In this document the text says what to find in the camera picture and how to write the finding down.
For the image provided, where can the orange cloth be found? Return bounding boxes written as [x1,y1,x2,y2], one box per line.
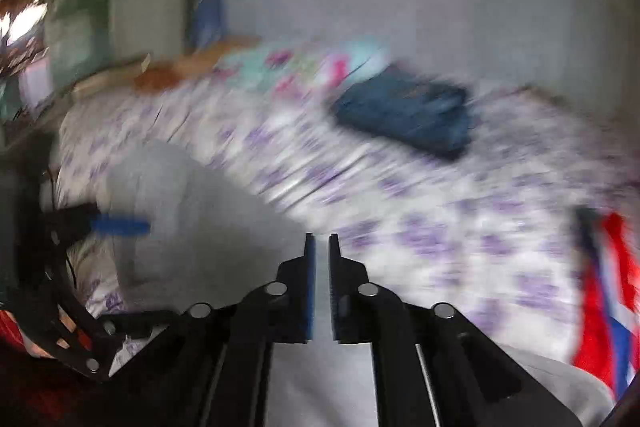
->
[134,36,262,94]

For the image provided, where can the grey fleece pants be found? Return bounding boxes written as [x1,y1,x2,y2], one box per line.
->
[100,139,617,427]

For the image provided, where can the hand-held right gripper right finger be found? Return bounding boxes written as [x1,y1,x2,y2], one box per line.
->
[327,233,583,427]

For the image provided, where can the red white blue cloth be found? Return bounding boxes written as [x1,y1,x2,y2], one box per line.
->
[571,207,640,402]

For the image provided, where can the folded blue jeans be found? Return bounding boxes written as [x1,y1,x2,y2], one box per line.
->
[332,64,475,158]

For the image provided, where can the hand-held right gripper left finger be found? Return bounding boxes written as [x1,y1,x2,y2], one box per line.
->
[107,233,318,427]

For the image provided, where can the bright window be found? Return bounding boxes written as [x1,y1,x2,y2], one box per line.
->
[0,0,51,108]

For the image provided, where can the dark green panel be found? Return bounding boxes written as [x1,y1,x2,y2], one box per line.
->
[44,0,115,85]

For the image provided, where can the purple floral bedsheet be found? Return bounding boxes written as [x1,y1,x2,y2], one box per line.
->
[50,57,640,360]

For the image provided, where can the pink patterned cloth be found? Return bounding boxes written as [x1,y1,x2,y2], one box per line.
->
[215,38,392,94]

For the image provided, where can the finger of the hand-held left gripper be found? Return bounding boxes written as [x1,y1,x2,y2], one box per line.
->
[50,202,152,245]
[10,291,173,382]

